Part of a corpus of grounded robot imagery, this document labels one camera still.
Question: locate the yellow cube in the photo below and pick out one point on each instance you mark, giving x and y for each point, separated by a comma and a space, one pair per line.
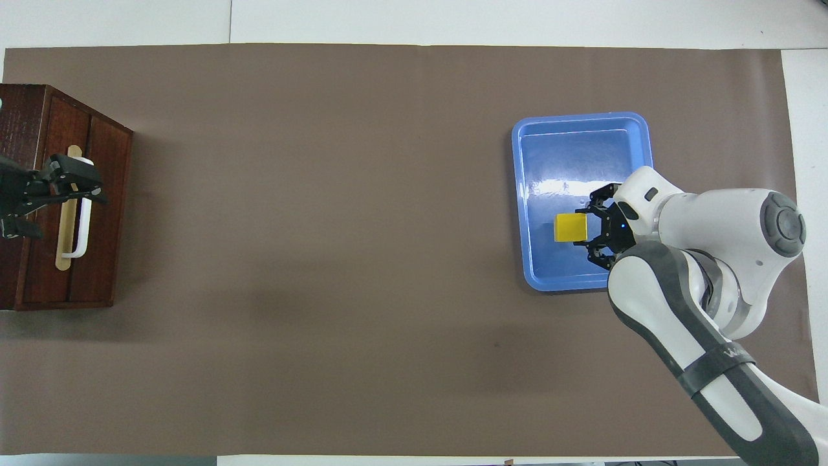
570, 228

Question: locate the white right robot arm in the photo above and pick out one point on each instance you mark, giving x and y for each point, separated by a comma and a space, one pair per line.
711, 226

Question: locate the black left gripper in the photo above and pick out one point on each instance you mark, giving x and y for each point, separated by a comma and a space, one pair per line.
16, 194

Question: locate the blue plastic tray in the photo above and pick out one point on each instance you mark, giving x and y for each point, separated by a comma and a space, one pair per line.
556, 162

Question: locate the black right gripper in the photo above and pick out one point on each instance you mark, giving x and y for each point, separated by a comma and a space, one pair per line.
618, 226

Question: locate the brown table mat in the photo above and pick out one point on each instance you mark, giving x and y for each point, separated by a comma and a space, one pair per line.
362, 259

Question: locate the dark wooden drawer cabinet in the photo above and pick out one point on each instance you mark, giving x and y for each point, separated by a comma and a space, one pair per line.
13, 129

